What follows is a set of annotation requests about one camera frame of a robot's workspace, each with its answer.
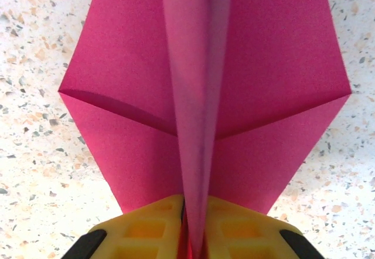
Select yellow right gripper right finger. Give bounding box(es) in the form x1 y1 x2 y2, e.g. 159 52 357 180
204 197 308 259

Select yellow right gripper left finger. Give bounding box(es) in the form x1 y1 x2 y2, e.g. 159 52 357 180
62 193 189 259

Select pink square paper sheet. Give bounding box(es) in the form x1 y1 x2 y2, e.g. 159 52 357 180
57 0 352 259

